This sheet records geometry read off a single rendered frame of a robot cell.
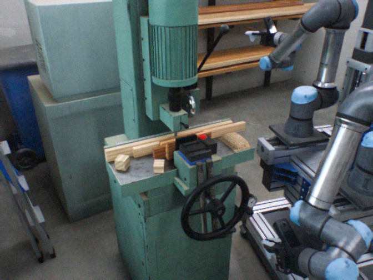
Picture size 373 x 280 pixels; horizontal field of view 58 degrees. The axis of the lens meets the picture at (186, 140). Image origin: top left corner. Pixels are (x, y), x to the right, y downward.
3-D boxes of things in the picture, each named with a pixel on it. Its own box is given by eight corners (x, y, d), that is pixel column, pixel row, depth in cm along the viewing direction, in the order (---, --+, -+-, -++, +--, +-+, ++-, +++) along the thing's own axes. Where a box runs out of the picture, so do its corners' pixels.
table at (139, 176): (129, 214, 116) (128, 200, 114) (105, 170, 140) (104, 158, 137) (268, 169, 141) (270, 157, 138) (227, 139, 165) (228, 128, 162)
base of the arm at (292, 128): (302, 123, 185) (305, 106, 180) (319, 135, 172) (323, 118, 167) (277, 126, 181) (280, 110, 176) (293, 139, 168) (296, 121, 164)
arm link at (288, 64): (271, 69, 191) (273, 50, 186) (286, 66, 196) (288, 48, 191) (281, 73, 185) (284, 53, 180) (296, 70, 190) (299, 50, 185)
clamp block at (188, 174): (188, 189, 124) (188, 168, 120) (172, 170, 135) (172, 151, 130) (222, 178, 130) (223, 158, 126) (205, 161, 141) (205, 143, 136)
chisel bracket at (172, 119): (173, 135, 137) (172, 116, 133) (159, 122, 148) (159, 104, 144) (189, 131, 140) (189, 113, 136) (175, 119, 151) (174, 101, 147)
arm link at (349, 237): (337, 207, 99) (316, 234, 95) (377, 228, 91) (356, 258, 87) (337, 221, 104) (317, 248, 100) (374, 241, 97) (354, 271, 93)
